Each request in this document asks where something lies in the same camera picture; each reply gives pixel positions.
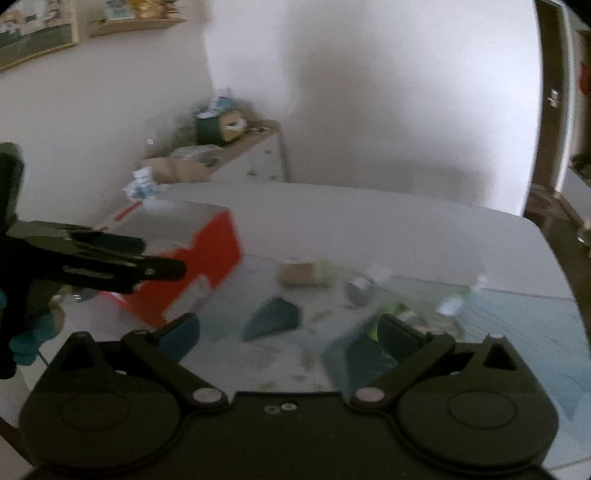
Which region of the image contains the brown cardboard box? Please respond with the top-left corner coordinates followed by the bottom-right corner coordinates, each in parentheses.
top-left (143, 157), bottom-right (213, 183)

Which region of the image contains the round leaf print placemat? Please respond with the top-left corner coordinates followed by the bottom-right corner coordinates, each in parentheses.
top-left (240, 330), bottom-right (399, 393)

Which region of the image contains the brown door mat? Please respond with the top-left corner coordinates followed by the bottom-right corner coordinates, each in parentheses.
top-left (526, 185), bottom-right (561, 216)

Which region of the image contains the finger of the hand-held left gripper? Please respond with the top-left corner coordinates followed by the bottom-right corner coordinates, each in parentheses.
top-left (46, 253), bottom-right (188, 294)
top-left (14, 222), bottom-right (147, 257)

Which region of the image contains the blue round container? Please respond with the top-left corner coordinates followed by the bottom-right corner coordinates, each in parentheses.
top-left (210, 95), bottom-right (241, 116)

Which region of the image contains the teal tissue box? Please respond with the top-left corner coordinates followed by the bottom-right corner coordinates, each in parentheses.
top-left (196, 111), bottom-right (247, 146)

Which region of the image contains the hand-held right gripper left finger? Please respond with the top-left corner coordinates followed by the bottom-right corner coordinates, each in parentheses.
top-left (55, 313), bottom-right (229, 411)

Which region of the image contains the yellow flower ornament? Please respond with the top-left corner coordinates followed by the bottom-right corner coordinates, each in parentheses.
top-left (127, 0), bottom-right (167, 19)

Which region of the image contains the framed wall picture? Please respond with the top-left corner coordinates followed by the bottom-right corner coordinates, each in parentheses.
top-left (0, 8), bottom-right (78, 73)

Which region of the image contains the white and blue tissue packet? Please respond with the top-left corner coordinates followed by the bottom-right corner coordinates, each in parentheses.
top-left (126, 167), bottom-right (160, 199)

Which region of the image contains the red cardboard shoe box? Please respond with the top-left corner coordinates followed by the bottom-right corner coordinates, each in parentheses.
top-left (95, 202), bottom-right (243, 328)

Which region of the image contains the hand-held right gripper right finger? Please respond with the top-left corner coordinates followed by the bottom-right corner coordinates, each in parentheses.
top-left (348, 314), bottom-right (522, 411)

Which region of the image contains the dark teal leaf coaster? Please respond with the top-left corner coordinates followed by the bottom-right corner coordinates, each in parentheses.
top-left (243, 296), bottom-right (303, 342)

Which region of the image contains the white cabinet with wooden top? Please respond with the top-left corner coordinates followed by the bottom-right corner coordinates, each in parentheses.
top-left (210, 120), bottom-right (289, 183)

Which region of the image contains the person's left hand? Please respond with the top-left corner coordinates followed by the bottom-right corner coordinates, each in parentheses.
top-left (8, 291), bottom-right (66, 366)

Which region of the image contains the wooden wall shelf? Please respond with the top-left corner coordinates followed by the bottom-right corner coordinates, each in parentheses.
top-left (90, 17), bottom-right (185, 38)

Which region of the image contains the clear glass dome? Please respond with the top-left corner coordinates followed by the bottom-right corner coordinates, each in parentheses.
top-left (145, 111), bottom-right (190, 155)

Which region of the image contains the dark wooden door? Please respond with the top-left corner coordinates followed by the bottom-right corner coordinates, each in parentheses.
top-left (536, 0), bottom-right (574, 195)

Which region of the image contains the green marker pen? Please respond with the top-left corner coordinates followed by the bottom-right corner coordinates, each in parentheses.
top-left (367, 302), bottom-right (407, 342)

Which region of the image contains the clear plastic bag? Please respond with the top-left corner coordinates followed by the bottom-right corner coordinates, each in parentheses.
top-left (171, 144), bottom-right (220, 164)

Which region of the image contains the toothpick jar with green lid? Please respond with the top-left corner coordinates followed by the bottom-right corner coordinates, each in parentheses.
top-left (278, 260), bottom-right (335, 288)

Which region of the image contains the clear jar with metal lid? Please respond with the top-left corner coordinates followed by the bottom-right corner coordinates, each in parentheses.
top-left (346, 265), bottom-right (393, 305)

